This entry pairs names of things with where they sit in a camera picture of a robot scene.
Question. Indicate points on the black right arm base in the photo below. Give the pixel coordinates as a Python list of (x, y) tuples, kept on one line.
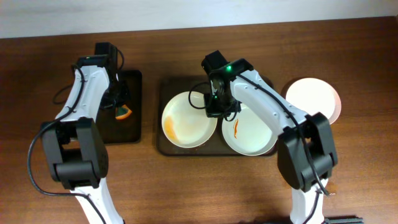
[(343, 220)]

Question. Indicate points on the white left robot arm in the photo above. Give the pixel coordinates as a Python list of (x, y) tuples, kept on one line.
[(74, 149)]

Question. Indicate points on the cream white plate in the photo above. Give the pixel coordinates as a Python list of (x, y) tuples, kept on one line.
[(184, 121)]

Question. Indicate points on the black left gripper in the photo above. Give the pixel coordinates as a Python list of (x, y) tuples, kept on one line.
[(115, 99)]

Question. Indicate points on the small black tray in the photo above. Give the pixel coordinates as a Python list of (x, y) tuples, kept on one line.
[(127, 129)]

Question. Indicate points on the large brown serving tray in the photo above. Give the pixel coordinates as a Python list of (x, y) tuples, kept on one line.
[(215, 146)]

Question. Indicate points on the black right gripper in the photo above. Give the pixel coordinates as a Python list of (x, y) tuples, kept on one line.
[(218, 109)]

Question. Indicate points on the pinkish white plate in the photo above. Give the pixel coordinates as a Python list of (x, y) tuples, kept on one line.
[(314, 95)]

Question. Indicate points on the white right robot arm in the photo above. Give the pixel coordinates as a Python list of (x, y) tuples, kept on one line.
[(306, 149)]

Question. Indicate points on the green and orange sponge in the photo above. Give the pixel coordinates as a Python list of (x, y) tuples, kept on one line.
[(122, 112)]

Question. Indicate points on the pale green plate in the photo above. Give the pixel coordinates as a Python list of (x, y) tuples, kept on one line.
[(247, 134)]

